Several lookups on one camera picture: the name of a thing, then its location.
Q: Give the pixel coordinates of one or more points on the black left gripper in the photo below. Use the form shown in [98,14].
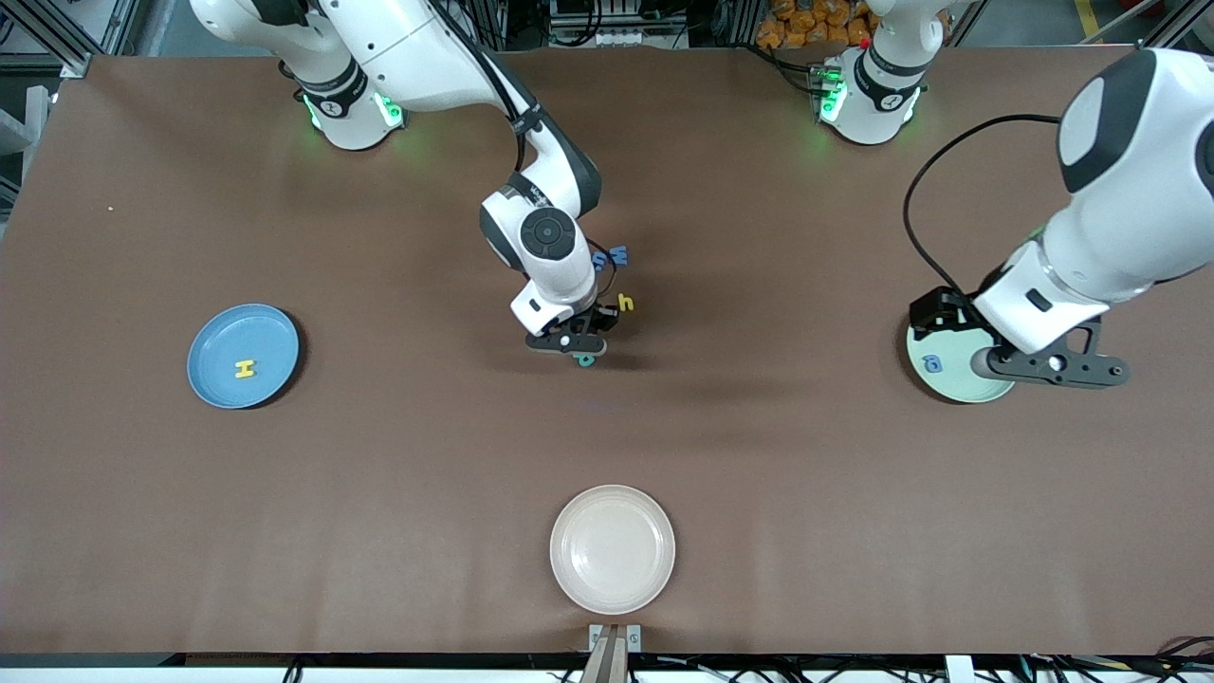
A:
[942,311]

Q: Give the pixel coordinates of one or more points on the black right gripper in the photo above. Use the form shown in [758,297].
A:
[604,320]

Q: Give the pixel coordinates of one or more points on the blue foam small a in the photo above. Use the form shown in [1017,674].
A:
[929,368]

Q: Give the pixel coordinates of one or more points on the yellow foam capital H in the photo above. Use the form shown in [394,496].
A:
[246,369]

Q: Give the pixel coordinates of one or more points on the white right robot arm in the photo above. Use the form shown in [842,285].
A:
[555,275]

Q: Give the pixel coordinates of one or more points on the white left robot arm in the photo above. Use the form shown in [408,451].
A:
[1119,228]

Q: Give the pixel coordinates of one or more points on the green plate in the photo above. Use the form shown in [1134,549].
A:
[948,384]

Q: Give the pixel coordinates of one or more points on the cream plate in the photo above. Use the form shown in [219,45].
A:
[613,550]

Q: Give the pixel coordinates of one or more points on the blue plate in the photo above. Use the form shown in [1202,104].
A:
[243,332]

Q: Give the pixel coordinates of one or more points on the blue foam capital W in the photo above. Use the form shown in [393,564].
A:
[618,254]

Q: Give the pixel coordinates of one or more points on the grey equipment rack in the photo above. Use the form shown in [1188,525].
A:
[616,38]

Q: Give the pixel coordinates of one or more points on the orange objects pile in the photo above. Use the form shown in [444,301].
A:
[806,24]

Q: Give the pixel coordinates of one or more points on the white tag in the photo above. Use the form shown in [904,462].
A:
[959,670]

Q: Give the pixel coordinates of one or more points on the grey metal mount bracket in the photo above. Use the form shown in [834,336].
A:
[596,634]

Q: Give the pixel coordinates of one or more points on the aluminium frame profile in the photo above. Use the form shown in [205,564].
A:
[76,64]

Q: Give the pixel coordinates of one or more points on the grey table side bracket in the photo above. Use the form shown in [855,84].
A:
[38,104]

